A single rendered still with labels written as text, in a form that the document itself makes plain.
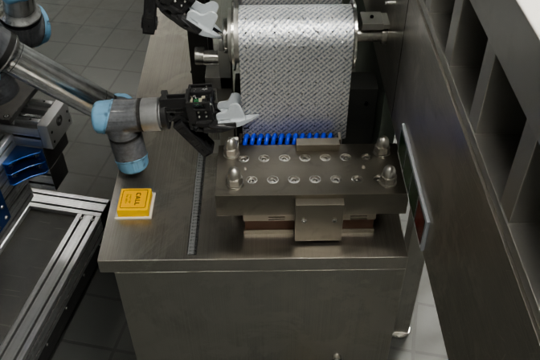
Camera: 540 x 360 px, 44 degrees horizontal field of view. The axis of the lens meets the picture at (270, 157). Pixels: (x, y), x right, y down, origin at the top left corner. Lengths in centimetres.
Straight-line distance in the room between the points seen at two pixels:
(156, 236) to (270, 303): 30
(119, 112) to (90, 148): 169
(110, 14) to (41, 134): 217
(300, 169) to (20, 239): 137
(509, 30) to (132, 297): 106
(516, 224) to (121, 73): 302
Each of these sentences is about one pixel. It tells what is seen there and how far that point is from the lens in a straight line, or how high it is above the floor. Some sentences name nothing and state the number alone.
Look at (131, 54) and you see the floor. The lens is 376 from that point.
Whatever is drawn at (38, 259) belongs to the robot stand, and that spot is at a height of 21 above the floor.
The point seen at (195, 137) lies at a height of 104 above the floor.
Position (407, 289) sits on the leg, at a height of 27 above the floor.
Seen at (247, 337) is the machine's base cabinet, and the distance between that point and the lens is 165.
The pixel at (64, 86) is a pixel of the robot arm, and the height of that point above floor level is 112.
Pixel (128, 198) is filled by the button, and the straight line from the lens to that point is 154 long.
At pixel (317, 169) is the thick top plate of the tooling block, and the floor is 103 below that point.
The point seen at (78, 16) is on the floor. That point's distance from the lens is 420.
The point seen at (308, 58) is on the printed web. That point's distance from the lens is 139.
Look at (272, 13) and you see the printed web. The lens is 138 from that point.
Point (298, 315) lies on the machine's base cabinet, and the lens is 158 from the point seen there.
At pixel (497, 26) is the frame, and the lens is 79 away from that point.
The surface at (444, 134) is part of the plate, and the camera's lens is 98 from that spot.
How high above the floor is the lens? 199
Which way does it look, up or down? 42 degrees down
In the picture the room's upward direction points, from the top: 1 degrees counter-clockwise
